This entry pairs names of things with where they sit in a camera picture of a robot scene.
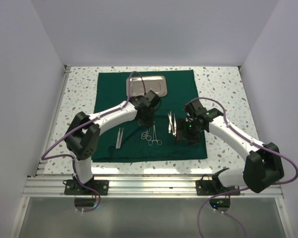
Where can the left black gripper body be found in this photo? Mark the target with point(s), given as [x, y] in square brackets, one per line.
[148, 119]

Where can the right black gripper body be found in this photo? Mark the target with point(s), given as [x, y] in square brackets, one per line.
[191, 133]

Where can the steel tweezers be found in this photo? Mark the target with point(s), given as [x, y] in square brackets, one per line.
[170, 126]
[174, 123]

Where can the stainless steel instrument tray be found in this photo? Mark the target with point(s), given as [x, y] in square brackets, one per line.
[135, 85]

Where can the steel forceps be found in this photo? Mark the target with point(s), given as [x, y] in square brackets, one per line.
[153, 138]

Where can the steel scalpel handle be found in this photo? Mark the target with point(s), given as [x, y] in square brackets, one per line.
[118, 139]
[121, 136]

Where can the dark green surgical cloth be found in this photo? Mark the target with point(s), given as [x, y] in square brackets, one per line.
[181, 88]

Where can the small steel scissors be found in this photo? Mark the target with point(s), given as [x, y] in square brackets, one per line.
[145, 135]

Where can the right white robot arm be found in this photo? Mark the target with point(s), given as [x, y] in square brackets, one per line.
[262, 163]

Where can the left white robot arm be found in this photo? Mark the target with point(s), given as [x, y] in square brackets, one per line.
[84, 132]

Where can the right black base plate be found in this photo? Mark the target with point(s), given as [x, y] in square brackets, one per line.
[206, 186]

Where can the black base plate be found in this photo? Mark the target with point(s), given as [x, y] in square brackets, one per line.
[72, 187]
[206, 186]

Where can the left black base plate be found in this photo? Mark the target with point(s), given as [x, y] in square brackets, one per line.
[72, 187]

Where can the aluminium mounting rail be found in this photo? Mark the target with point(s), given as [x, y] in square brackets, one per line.
[169, 186]

